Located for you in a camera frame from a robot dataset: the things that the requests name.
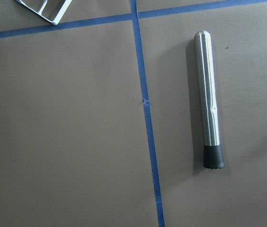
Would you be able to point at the white wire cup rack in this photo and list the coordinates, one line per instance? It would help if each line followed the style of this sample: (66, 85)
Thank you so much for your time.
(50, 10)

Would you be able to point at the steel muddler black tip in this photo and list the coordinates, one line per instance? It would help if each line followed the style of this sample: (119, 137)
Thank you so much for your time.
(213, 155)

